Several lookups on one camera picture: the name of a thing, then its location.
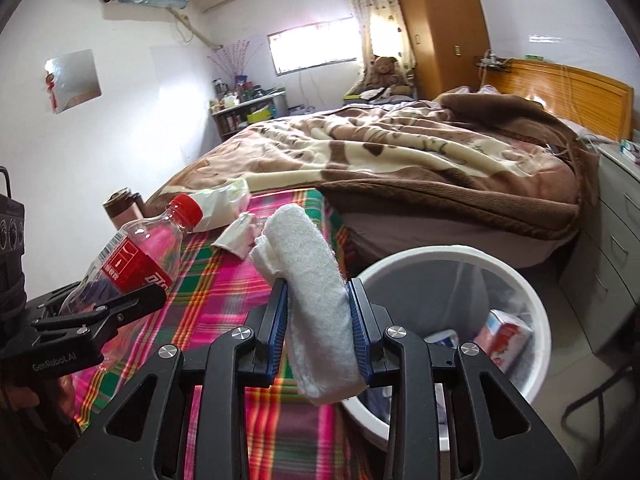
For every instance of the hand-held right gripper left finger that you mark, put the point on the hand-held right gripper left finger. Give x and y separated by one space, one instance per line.
277 330

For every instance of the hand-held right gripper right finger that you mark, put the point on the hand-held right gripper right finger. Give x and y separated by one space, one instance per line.
360 330

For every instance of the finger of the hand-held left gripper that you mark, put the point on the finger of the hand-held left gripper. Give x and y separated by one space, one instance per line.
100 322
47 302

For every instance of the white foam sleeve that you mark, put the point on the white foam sleeve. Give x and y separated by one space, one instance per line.
310 285

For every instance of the clear plastic bottle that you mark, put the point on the clear plastic bottle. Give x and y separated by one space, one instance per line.
135 245

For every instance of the white yogurt bottle blue label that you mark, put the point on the white yogurt bottle blue label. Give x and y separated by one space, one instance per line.
445 338

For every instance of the white trash bin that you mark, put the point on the white trash bin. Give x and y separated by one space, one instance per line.
450 252

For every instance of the red white carton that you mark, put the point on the red white carton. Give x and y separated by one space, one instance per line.
505 335

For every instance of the plaid pink green cloth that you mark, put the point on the plaid pink green cloth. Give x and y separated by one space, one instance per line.
210 285

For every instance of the crumpled white wrapper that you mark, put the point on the crumpled white wrapper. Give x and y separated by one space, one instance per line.
237 237

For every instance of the beige mug with brown lid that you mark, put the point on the beige mug with brown lid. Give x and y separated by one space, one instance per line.
120 207

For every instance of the white tissue pack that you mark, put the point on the white tissue pack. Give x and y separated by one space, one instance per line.
220 205

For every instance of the brown beige blanket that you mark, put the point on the brown beige blanket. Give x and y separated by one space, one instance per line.
400 160

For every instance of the cluttered shelf table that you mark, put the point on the cluttered shelf table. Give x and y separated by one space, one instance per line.
240 110

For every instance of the vase with dry branches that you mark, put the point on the vase with dry branches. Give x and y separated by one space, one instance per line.
240 80

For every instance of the brown teddy bear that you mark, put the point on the brown teddy bear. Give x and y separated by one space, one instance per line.
385 72

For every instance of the grey bedside drawers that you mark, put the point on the grey bedside drawers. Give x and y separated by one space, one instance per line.
615 240

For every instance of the window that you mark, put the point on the window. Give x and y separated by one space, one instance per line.
315 45

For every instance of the white power strip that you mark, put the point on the white power strip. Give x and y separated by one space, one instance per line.
492 61

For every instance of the white air conditioner pipe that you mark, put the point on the white air conditioner pipe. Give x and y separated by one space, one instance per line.
195 30

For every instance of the wooden wardrobe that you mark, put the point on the wooden wardrobe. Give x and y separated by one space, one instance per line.
440 25

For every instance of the wooden headboard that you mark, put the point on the wooden headboard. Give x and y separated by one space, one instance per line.
575 95

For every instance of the patterned curtain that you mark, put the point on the patterned curtain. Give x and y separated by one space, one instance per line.
375 10

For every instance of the shiny wall sheet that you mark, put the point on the shiny wall sheet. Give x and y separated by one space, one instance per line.
75 80

